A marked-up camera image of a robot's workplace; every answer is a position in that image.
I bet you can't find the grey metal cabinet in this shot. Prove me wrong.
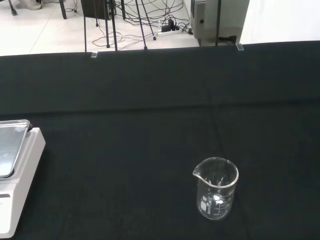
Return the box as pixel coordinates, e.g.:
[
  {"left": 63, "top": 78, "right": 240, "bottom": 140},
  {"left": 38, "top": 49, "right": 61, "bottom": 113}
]
[{"left": 189, "top": 0, "right": 251, "bottom": 47}]

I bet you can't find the black bench cloth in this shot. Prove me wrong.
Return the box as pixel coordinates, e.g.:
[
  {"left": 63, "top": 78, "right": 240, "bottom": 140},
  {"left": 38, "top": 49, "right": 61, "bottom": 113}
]
[{"left": 0, "top": 40, "right": 320, "bottom": 240}]

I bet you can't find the black equipment box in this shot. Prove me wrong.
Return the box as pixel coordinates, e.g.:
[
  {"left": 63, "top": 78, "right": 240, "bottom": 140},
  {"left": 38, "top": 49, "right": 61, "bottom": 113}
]
[{"left": 80, "top": 0, "right": 112, "bottom": 21}]

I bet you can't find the white power strip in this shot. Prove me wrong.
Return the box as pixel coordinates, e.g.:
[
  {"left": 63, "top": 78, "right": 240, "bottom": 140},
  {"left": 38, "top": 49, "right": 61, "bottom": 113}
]
[{"left": 156, "top": 19, "right": 182, "bottom": 39}]

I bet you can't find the black tripod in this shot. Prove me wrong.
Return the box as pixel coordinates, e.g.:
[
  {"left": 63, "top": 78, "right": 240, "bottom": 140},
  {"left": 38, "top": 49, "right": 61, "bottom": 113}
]
[
  {"left": 134, "top": 0, "right": 158, "bottom": 51},
  {"left": 83, "top": 0, "right": 119, "bottom": 54}
]

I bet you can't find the black stand pole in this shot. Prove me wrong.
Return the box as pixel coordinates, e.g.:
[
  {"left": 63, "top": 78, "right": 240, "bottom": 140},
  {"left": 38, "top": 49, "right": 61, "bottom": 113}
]
[{"left": 215, "top": 0, "right": 223, "bottom": 47}]

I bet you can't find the white electronic balance steel pan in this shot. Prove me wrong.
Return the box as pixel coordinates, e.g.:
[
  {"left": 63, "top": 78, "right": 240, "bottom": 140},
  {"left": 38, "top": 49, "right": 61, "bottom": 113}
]
[{"left": 0, "top": 119, "right": 47, "bottom": 240}]

